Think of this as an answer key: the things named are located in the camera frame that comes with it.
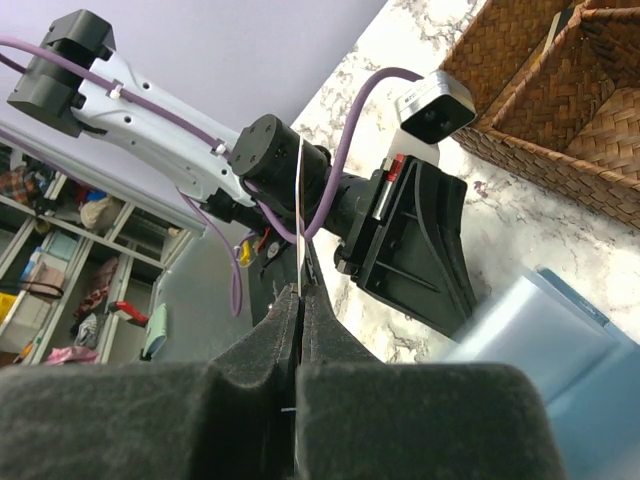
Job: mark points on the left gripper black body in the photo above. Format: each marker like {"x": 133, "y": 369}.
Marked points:
{"x": 375, "y": 220}

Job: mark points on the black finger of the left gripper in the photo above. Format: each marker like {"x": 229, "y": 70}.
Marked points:
{"x": 425, "y": 295}
{"x": 450, "y": 193}

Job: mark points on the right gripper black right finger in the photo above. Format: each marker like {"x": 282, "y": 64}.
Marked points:
{"x": 358, "y": 418}

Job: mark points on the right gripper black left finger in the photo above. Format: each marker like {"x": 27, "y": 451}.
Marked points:
{"x": 217, "y": 419}

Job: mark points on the gold credit card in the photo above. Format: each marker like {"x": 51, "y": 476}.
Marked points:
{"x": 299, "y": 217}
{"x": 555, "y": 28}

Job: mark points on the blue leather card holder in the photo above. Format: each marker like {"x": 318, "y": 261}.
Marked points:
{"x": 585, "y": 368}

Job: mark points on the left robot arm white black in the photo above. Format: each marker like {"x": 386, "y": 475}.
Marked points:
{"x": 78, "y": 84}

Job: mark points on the mint green card holder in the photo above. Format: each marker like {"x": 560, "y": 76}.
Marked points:
{"x": 156, "y": 332}

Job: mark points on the brown woven divided basket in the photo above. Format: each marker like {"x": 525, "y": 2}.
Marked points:
{"x": 566, "y": 119}

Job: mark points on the white metal shelf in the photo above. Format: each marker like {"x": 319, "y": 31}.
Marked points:
{"x": 69, "y": 246}

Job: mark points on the red handled tool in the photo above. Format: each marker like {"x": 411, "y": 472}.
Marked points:
{"x": 133, "y": 316}

